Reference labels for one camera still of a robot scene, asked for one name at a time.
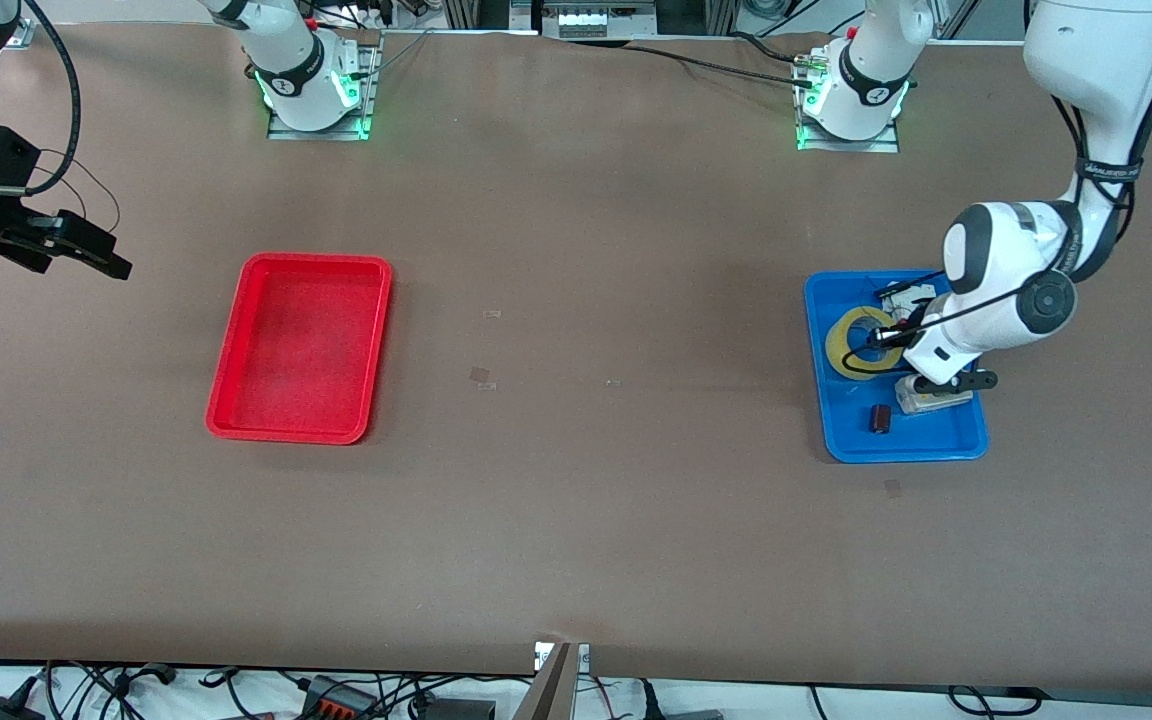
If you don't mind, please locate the yellow packing tape roll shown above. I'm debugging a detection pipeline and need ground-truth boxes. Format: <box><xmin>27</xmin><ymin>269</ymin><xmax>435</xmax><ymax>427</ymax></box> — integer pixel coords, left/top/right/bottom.
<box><xmin>824</xmin><ymin>305</ymin><xmax>907</xmax><ymax>381</ymax></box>

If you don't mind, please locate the blue plastic tray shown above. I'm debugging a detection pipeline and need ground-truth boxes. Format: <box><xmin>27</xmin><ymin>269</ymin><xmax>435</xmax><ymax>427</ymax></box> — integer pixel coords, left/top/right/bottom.
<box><xmin>803</xmin><ymin>270</ymin><xmax>989</xmax><ymax>464</ymax></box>

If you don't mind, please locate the red plastic tray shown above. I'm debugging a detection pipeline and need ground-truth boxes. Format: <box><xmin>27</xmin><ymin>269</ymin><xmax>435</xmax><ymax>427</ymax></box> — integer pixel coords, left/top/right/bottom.
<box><xmin>205</xmin><ymin>252</ymin><xmax>394</xmax><ymax>445</ymax></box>

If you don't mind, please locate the grey control box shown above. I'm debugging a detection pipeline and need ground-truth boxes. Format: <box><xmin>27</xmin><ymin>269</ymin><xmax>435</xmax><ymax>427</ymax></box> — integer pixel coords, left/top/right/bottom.
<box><xmin>541</xmin><ymin>0</ymin><xmax>659</xmax><ymax>41</ymax></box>

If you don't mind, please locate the black orange power strip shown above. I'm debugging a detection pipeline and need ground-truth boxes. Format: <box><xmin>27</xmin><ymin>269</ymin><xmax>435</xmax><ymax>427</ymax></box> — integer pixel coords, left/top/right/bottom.
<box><xmin>298</xmin><ymin>676</ymin><xmax>379</xmax><ymax>720</ymax></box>

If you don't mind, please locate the thin black right gripper wire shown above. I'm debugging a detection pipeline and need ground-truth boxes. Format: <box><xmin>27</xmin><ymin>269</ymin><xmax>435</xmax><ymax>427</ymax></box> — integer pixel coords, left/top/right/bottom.
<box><xmin>36</xmin><ymin>150</ymin><xmax>123</xmax><ymax>229</ymax></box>

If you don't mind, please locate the grey on-off switch box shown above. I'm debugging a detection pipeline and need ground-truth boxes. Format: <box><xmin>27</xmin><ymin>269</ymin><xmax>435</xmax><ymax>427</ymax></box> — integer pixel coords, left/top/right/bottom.
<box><xmin>896</xmin><ymin>385</ymin><xmax>973</xmax><ymax>415</ymax></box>

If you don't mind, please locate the black left camera bracket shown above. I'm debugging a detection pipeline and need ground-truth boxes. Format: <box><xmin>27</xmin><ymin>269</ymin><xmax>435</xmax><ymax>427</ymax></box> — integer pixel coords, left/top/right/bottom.
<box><xmin>908</xmin><ymin>368</ymin><xmax>999</xmax><ymax>396</ymax></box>

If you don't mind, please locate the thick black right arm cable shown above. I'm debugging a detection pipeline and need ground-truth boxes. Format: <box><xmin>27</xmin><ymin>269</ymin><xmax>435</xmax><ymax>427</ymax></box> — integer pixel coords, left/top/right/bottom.
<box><xmin>24</xmin><ymin>0</ymin><xmax>83</xmax><ymax>197</ymax></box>

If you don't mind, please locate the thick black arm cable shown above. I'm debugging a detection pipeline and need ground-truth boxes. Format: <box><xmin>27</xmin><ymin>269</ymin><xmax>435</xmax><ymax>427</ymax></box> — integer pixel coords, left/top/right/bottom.
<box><xmin>24</xmin><ymin>0</ymin><xmax>83</xmax><ymax>197</ymax></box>
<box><xmin>839</xmin><ymin>0</ymin><xmax>1152</xmax><ymax>381</ymax></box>

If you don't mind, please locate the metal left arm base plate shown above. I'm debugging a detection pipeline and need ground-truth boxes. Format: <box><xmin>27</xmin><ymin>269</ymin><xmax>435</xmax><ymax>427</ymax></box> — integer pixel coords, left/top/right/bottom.
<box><xmin>794</xmin><ymin>45</ymin><xmax>903</xmax><ymax>154</ymax></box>

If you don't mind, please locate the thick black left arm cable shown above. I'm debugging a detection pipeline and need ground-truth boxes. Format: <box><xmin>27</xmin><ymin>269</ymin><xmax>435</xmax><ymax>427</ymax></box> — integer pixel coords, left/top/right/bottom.
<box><xmin>839</xmin><ymin>0</ymin><xmax>1152</xmax><ymax>381</ymax></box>

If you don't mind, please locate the thick black table cable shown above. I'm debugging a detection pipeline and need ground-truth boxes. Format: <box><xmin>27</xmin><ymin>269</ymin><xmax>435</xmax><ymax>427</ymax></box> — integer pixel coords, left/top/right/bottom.
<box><xmin>624</xmin><ymin>43</ymin><xmax>819</xmax><ymax>85</ymax></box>

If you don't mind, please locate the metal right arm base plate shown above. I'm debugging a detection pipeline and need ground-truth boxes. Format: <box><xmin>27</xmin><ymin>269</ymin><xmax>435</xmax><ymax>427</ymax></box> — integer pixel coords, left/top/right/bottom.
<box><xmin>266</xmin><ymin>33</ymin><xmax>383</xmax><ymax>142</ymax></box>

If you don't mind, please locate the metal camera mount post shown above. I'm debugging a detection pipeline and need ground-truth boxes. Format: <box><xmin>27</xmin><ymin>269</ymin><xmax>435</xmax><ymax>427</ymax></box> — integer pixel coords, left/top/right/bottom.
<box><xmin>514</xmin><ymin>640</ymin><xmax>592</xmax><ymax>720</ymax></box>

